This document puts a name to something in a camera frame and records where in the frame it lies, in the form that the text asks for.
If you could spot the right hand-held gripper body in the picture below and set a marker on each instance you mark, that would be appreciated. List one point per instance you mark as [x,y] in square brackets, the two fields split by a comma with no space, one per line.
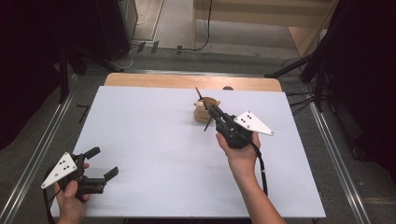
[236,133]

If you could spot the light wooden table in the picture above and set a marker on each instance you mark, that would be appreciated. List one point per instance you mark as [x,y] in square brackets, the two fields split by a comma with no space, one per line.
[162,81]

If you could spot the brown round table grommet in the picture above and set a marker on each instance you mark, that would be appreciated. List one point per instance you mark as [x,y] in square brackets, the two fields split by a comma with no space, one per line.
[228,88]

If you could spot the black metal stand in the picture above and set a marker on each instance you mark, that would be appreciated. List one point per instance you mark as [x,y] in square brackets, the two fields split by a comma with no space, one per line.
[63,77]
[318,90]

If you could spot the black cabinet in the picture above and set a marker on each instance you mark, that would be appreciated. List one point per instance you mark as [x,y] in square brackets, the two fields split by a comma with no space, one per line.
[115,28]

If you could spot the white table cover sheet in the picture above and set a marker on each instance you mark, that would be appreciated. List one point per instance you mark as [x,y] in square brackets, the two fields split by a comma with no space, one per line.
[140,130]

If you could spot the silver metal floor rail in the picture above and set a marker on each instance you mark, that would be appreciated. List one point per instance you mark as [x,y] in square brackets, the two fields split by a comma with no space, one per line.
[336,161]
[37,155]

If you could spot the person's right hand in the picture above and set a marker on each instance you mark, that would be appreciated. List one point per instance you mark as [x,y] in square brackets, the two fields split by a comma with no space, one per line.
[241,157]

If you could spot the tan cup with bear figure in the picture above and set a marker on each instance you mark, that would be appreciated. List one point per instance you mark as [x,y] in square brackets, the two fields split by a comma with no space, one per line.
[200,117]

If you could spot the black curtain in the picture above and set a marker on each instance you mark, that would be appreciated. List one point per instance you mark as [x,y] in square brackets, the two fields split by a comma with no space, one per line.
[367,77]
[28,62]

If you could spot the light wooden shelf unit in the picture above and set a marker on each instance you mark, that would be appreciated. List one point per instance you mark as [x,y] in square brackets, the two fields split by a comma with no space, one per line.
[249,17]

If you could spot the person's left hand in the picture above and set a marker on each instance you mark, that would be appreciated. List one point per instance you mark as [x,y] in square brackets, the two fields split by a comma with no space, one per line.
[71,208]

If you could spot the black tape strip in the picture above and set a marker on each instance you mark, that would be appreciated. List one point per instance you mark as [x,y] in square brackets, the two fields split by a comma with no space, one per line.
[141,47]
[179,49]
[154,47]

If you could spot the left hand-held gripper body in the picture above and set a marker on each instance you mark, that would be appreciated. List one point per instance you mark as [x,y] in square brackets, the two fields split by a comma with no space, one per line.
[62,169]

